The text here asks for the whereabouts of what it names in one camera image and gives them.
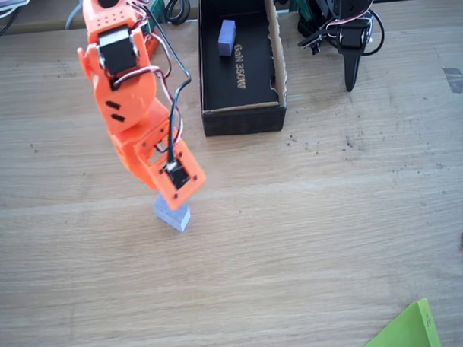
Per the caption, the pale blue block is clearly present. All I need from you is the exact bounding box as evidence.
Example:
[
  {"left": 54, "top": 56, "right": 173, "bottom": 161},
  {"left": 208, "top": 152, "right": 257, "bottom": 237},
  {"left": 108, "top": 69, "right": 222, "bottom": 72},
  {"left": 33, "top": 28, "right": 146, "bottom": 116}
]
[
  {"left": 153, "top": 193, "right": 192, "bottom": 234},
  {"left": 217, "top": 19, "right": 239, "bottom": 57}
]

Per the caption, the coiled black cable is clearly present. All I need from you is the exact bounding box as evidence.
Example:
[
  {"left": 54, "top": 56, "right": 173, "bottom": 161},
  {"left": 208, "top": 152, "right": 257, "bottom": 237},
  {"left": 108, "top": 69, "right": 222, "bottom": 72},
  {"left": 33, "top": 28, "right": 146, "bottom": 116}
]
[{"left": 164, "top": 0, "right": 192, "bottom": 27}]

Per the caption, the black camera cable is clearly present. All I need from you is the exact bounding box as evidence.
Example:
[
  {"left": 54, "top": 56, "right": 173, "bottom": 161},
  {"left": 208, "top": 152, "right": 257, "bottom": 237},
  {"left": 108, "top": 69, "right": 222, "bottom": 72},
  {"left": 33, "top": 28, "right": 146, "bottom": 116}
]
[{"left": 145, "top": 7, "right": 196, "bottom": 170}]

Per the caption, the black cardboard box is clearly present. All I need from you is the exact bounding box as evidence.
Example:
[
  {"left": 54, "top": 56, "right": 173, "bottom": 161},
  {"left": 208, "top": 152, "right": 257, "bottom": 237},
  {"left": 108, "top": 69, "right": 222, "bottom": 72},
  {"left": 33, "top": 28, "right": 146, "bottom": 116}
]
[{"left": 197, "top": 0, "right": 290, "bottom": 137}]

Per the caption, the green paper sheet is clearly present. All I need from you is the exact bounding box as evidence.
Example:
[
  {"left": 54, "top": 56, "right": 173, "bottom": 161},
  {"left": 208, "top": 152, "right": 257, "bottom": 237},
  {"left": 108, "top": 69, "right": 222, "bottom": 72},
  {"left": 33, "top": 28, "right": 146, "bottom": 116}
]
[{"left": 357, "top": 296, "right": 443, "bottom": 347}]

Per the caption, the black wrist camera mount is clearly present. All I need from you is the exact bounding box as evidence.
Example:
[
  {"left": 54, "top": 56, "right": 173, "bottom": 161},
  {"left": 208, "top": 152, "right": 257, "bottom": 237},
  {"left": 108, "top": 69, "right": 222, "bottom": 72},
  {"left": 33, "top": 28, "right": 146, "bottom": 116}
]
[{"left": 297, "top": 27, "right": 329, "bottom": 56}]

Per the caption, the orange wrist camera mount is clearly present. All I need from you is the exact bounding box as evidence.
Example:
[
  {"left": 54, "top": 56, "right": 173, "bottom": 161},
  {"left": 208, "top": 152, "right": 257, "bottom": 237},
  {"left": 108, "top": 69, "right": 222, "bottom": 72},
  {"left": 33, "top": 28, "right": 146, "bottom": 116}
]
[{"left": 137, "top": 138, "right": 209, "bottom": 212}]

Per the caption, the green table clamp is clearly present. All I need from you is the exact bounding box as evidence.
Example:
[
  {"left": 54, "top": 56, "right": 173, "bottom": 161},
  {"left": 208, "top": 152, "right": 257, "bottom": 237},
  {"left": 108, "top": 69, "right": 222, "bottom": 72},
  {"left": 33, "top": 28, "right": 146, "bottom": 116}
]
[
  {"left": 148, "top": 0, "right": 168, "bottom": 24},
  {"left": 288, "top": 0, "right": 316, "bottom": 24}
]

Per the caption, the black servo cable loop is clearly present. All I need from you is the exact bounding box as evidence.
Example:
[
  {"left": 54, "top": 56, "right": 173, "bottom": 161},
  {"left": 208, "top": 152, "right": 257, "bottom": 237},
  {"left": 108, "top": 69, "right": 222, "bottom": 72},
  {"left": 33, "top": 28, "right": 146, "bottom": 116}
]
[{"left": 362, "top": 8, "right": 386, "bottom": 56}]

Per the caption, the flat white-edged device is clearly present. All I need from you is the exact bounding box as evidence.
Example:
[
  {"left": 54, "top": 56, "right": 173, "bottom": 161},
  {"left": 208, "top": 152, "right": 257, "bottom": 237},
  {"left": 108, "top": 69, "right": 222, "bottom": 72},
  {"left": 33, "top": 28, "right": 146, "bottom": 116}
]
[{"left": 0, "top": 0, "right": 32, "bottom": 14}]

